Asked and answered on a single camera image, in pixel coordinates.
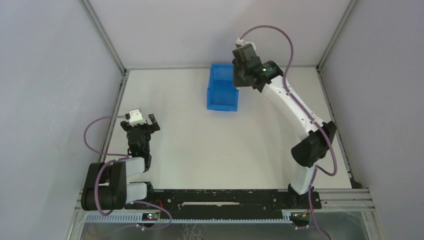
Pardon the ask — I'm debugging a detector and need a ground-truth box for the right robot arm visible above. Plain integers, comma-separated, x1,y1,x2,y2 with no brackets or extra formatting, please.
232,42,337,196

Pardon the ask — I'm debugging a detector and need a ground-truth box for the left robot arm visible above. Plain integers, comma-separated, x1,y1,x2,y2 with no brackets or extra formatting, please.
81,109,161,216

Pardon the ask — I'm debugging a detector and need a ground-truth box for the blue plastic bin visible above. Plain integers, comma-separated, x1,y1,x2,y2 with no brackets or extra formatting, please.
206,63,239,112

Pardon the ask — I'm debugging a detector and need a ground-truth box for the small electronics board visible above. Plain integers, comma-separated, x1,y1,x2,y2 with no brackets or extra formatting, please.
141,212,160,222

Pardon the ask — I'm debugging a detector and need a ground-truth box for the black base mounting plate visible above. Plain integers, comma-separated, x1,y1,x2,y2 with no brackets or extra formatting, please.
125,189,322,219

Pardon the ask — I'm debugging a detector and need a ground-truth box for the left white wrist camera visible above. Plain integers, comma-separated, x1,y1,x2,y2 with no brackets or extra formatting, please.
125,108,147,127

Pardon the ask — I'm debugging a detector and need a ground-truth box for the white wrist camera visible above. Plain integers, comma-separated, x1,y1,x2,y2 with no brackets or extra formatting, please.
235,38,256,50
125,108,147,127

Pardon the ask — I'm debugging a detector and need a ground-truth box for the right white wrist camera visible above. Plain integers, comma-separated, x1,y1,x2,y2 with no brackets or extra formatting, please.
235,38,256,50

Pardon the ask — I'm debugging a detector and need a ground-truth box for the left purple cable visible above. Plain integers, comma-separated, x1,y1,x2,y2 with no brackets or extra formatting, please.
82,114,174,233

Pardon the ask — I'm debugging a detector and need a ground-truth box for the grey slotted cable duct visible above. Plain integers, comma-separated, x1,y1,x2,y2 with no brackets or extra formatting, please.
85,212,293,224

